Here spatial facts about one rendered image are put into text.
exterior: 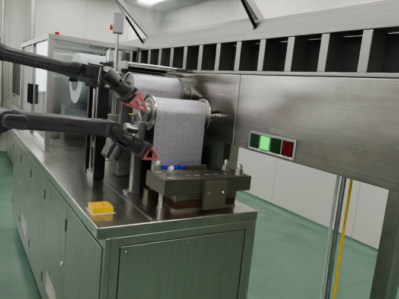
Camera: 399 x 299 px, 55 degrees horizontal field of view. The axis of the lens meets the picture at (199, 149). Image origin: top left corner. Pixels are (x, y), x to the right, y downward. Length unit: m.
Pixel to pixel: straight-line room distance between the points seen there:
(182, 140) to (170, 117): 0.12
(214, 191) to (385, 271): 0.63
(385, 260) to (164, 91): 1.13
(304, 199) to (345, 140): 3.32
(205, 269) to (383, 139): 0.80
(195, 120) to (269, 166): 3.34
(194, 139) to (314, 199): 2.94
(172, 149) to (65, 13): 5.77
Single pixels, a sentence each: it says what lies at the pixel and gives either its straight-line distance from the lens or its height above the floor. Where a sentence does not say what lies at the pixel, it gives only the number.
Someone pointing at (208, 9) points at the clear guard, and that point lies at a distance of 1.84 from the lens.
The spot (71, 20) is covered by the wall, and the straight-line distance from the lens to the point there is 7.19.
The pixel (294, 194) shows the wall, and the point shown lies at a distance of 4.62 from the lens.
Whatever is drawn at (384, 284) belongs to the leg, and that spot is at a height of 0.81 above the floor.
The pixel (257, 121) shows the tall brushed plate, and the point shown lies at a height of 1.26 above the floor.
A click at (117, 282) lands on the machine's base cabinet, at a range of 1.37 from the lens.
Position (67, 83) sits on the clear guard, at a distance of 2.47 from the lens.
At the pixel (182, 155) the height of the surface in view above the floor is 1.08.
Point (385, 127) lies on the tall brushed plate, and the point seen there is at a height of 1.31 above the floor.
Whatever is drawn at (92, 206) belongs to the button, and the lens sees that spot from 1.39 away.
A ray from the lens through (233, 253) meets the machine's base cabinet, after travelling 1.58.
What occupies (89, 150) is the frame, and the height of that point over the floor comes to 1.02.
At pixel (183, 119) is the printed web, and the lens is 1.59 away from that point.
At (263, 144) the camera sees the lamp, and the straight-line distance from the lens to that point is 1.47.
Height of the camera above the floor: 1.36
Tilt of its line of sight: 9 degrees down
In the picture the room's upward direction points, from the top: 6 degrees clockwise
